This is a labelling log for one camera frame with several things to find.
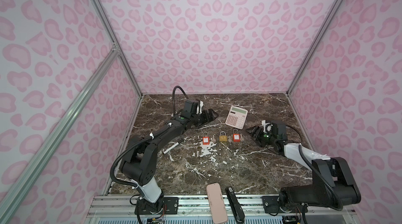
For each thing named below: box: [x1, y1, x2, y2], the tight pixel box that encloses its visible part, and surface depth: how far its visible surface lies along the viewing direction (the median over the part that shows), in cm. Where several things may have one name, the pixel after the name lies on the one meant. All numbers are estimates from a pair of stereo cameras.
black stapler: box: [225, 185, 246, 224], surface depth 73 cm
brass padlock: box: [218, 130, 228, 142], surface depth 97 cm
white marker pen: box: [162, 142, 180, 155], surface depth 94 cm
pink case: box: [206, 182, 229, 224], surface depth 73 cm
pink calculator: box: [225, 106, 249, 130], surface depth 106 cm
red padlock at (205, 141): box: [202, 136, 210, 145], surface depth 95 cm
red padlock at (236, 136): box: [232, 128, 241, 143], surface depth 97 cm
